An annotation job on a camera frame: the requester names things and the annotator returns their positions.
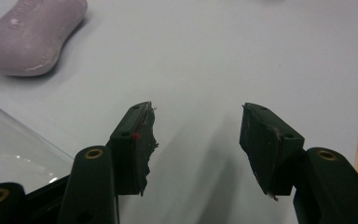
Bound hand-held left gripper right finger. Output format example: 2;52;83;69
239;102;306;202

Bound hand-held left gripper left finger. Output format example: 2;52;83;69
105;101;159;197

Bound clear plastic container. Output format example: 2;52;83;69
0;96;75;195

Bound purple soap bar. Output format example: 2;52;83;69
0;0;89;77

